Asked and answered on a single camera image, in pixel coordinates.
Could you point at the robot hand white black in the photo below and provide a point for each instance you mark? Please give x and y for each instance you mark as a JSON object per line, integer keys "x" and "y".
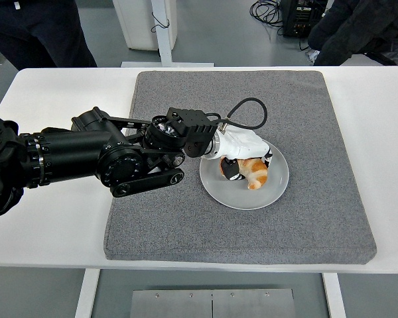
{"x": 242, "y": 144}

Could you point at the golden croissant bread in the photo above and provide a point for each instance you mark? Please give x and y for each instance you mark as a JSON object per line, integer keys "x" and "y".
{"x": 257, "y": 174}

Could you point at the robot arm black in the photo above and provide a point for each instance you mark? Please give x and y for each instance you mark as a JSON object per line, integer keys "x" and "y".
{"x": 73, "y": 145}

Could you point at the round grey plate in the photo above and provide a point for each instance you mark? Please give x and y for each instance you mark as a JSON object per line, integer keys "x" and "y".
{"x": 238, "y": 195}

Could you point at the grey metal plate with screws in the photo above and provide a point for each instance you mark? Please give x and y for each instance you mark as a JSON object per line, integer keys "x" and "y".
{"x": 172, "y": 304}

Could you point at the grey textured mat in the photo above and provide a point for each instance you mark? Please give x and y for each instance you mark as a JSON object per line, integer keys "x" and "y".
{"x": 219, "y": 232}

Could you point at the black electronics box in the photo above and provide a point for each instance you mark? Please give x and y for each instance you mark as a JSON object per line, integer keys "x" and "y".
{"x": 295, "y": 20}

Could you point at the person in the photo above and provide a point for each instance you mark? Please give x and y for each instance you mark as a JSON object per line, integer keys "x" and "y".
{"x": 36, "y": 33}
{"x": 351, "y": 33}

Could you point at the white cabinet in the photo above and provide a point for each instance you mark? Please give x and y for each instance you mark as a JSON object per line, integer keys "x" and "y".
{"x": 136, "y": 20}

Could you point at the white table leg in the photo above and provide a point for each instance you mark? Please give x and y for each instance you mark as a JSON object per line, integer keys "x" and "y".
{"x": 335, "y": 298}
{"x": 86, "y": 295}

